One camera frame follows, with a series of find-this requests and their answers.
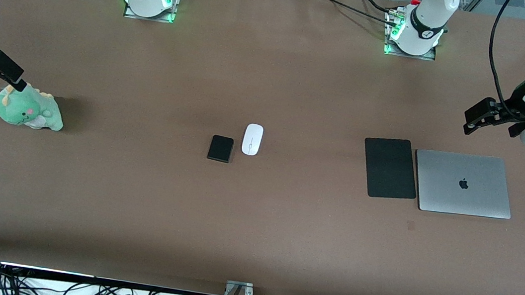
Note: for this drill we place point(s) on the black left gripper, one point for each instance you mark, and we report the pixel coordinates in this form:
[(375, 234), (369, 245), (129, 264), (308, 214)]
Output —
[(516, 105)]

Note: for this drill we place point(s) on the black phone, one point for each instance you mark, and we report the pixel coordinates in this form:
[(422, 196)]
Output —
[(221, 148)]

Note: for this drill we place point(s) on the white computer mouse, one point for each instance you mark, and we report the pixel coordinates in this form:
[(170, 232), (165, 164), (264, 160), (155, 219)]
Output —
[(252, 139)]

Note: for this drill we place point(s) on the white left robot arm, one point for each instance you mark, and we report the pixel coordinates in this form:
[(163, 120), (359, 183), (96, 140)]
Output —
[(426, 17)]

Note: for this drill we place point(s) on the black mouse pad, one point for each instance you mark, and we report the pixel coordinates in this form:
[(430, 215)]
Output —
[(390, 168)]

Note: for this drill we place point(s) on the green dinosaur plush toy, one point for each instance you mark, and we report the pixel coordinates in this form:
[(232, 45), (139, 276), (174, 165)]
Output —
[(26, 111)]

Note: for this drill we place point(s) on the silver closed laptop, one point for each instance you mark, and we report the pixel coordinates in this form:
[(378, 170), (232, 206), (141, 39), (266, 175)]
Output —
[(463, 184)]

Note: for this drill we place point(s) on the brown table cover sheet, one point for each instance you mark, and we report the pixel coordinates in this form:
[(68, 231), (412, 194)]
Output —
[(253, 226)]

